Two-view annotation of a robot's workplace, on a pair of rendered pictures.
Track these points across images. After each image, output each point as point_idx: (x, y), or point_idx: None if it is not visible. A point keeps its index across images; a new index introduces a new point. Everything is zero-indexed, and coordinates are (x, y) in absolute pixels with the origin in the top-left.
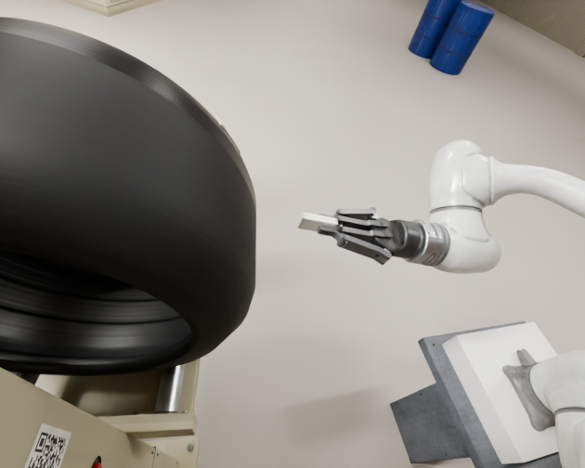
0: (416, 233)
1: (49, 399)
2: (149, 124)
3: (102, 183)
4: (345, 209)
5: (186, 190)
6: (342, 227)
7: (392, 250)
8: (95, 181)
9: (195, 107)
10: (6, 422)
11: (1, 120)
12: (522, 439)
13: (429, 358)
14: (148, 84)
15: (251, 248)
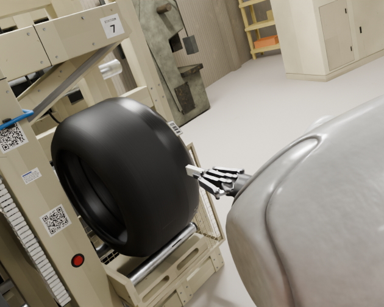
0: (243, 180)
1: (66, 200)
2: (116, 120)
3: (89, 133)
4: (219, 167)
5: (112, 139)
6: (200, 173)
7: (224, 190)
8: (88, 133)
9: (147, 115)
10: (51, 189)
11: (80, 119)
12: None
13: None
14: (130, 108)
15: (146, 173)
